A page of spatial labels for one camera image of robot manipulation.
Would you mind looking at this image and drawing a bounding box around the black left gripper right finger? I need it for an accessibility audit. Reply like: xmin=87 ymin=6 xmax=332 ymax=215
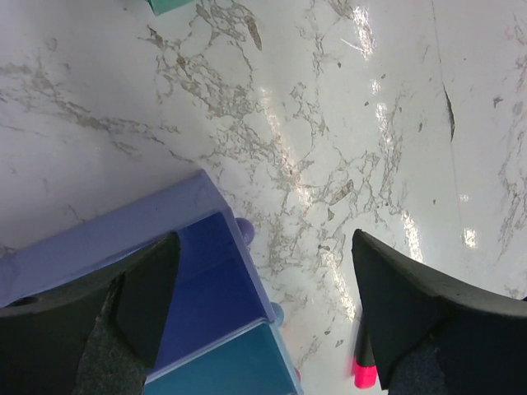
xmin=352 ymin=230 xmax=526 ymax=394

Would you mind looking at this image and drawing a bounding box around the pink highlighter marker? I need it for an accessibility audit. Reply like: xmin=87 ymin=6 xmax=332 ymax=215
xmin=351 ymin=317 xmax=377 ymax=389

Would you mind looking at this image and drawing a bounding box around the green book box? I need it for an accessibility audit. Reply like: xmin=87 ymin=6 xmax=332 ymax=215
xmin=147 ymin=0 xmax=193 ymax=16

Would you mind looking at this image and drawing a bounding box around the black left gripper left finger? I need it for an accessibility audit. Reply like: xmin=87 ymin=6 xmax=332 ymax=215
xmin=1 ymin=232 xmax=180 ymax=394

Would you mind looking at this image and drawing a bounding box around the purple plastic bin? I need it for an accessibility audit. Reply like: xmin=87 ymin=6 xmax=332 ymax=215
xmin=1 ymin=172 xmax=275 ymax=377

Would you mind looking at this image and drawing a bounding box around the teal blue plastic bin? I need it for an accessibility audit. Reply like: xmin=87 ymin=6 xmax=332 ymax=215
xmin=144 ymin=323 xmax=304 ymax=395

